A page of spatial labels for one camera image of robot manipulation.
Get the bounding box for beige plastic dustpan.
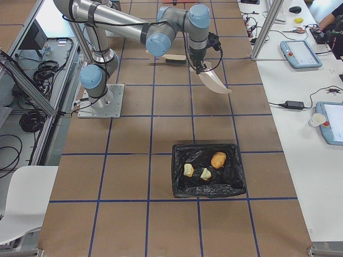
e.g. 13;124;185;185
189;61;232;94

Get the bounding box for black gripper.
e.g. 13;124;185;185
190;48;207;74

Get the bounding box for black bag lined bin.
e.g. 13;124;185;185
171;143;246;198

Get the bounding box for bread piece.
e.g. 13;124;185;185
200;168;212;181
183;163;194;177

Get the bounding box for black cable coil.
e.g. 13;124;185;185
19;111;45;134

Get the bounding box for white paper cup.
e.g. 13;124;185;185
308;113;326;127

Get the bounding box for red handled scissors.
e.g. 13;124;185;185
282;27;305;34

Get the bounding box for white chair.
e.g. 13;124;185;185
1;165;58;245

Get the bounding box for blue teach pendant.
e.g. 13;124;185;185
316;102;342;146
280;40;322;69

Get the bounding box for aluminium frame post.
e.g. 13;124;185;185
251;0;284;61

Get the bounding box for black power adapter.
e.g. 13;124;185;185
284;101;305;110

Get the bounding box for round bread roll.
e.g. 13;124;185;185
211;152;227;169

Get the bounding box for upper blue teach pendant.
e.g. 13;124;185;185
280;40;322;69

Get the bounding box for black computer mouse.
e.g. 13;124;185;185
288;6;302;14

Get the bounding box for yellow sponge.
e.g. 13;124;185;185
294;18;304;24

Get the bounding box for black control box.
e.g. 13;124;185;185
19;19;48;57

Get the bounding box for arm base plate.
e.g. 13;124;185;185
77;84;125;118

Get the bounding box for beige hand brush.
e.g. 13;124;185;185
160;54;187;65

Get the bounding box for person in dark clothes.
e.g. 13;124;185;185
318;3;342;59

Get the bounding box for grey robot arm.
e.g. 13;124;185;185
54;1;232;94

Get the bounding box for lower blue teach pendant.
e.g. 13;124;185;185
316;102;342;146

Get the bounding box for aluminium side rail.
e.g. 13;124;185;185
1;50;57;116

